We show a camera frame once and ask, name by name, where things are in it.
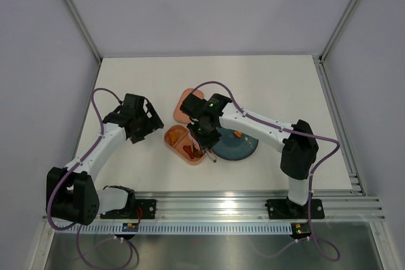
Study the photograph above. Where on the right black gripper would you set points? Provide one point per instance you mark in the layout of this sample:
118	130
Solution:
204	143

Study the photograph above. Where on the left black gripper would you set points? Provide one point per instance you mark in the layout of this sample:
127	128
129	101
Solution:
153	123

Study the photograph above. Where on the dark brown food piece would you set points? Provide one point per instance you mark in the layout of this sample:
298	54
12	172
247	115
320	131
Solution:
198	153

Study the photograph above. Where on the pink lunch box base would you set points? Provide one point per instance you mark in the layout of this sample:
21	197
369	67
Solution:
183	133

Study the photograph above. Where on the orange fried food piece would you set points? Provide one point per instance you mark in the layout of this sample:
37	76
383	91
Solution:
172	137

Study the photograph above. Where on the red sausage food piece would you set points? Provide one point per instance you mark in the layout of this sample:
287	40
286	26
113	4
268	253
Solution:
238	133

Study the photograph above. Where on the red shrimp food piece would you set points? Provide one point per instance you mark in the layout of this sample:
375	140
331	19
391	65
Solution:
189	150

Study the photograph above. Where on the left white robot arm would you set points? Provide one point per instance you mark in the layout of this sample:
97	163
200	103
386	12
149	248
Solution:
70	191

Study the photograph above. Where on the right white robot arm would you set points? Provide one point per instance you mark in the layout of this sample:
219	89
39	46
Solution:
294	141

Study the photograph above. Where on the blue ceramic plate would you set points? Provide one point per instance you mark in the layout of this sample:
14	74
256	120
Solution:
232	148

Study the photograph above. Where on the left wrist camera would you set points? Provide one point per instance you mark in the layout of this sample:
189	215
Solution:
134	102

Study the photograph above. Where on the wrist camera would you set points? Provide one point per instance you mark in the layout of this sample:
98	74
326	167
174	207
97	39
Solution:
134	102
193	106

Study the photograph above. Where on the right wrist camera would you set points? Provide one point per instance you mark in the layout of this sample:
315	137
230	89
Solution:
193	106

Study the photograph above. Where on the white slotted cable duct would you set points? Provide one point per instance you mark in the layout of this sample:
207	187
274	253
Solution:
166	228

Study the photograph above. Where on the left black base bracket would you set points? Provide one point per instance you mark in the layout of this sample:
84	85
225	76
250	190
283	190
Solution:
142	209

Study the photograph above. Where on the black base bracket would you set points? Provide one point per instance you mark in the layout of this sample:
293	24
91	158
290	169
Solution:
142	209
286	209

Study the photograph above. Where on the right black base bracket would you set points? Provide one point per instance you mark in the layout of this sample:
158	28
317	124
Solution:
286	209

